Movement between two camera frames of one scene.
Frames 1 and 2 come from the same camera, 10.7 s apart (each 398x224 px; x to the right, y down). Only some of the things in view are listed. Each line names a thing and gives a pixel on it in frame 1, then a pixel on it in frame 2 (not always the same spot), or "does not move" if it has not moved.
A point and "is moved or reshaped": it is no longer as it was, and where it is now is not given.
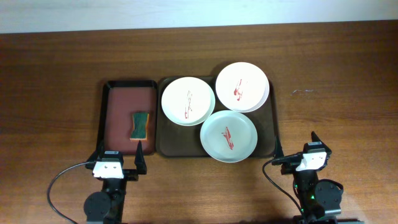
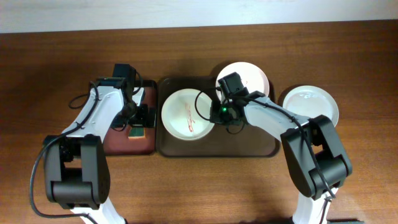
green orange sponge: x=140 y=126 does not move
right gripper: x=290 y=163 -> x=216 y=117
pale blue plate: x=229 y=136 -> x=310 y=101
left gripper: x=132 y=175 -> x=142 y=121
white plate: x=242 y=87 does not move
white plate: x=188 y=101 is moved or reshaped
